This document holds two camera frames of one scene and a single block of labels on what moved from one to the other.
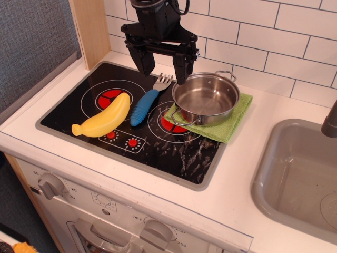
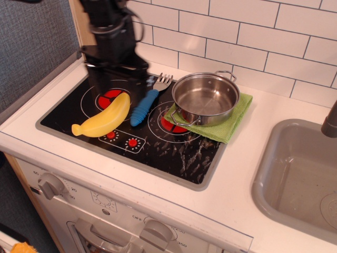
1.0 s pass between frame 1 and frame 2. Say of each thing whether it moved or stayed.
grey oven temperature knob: stayed
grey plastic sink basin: stayed
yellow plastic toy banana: stayed
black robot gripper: moved
